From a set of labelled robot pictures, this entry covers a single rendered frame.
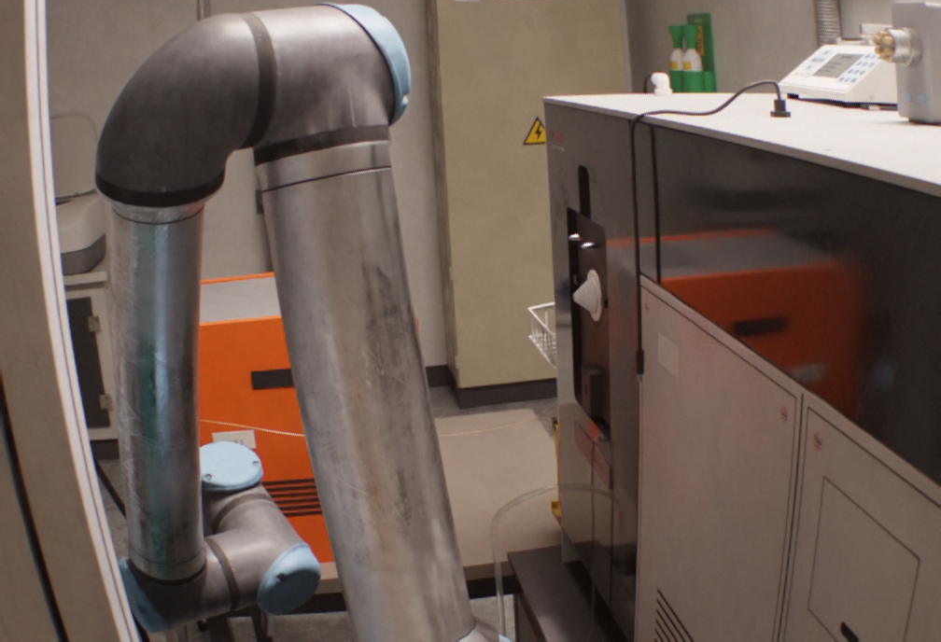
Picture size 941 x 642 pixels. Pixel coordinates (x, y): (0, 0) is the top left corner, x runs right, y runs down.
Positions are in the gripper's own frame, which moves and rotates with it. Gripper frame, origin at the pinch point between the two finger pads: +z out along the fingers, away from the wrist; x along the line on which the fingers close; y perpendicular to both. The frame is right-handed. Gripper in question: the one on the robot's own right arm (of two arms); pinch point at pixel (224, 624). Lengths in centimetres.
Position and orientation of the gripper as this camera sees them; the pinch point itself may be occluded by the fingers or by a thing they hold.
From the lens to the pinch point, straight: 147.1
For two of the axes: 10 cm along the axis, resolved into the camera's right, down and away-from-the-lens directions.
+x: 9.1, -0.4, 4.0
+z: -2.1, 8.2, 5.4
